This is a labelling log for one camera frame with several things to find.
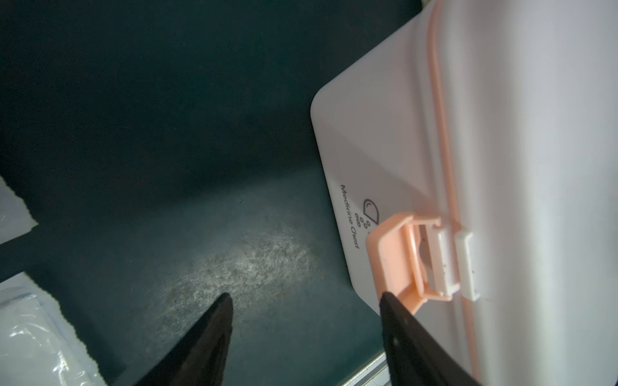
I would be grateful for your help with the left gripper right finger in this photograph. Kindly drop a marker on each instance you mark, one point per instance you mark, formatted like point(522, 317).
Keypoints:
point(413, 356)

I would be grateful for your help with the green table mat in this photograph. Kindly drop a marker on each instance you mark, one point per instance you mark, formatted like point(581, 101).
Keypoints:
point(166, 152)

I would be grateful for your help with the white box peach handle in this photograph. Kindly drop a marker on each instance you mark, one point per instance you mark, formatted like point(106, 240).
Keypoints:
point(471, 160)

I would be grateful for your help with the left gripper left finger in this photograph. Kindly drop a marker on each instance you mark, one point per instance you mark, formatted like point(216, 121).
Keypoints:
point(199, 357)

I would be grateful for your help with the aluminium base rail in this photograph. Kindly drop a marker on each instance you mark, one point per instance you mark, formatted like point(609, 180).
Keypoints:
point(373, 373)

